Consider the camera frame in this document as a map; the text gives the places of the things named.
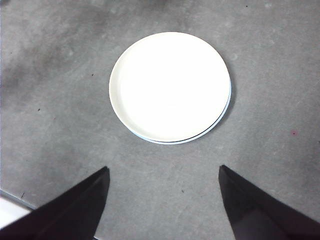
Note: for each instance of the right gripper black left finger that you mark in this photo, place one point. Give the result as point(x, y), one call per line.
point(62, 217)

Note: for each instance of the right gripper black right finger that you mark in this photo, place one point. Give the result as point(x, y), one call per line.
point(260, 215)

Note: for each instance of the blue round plate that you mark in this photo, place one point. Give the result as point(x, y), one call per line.
point(172, 143)

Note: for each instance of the white round plate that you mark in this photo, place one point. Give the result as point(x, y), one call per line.
point(170, 87)

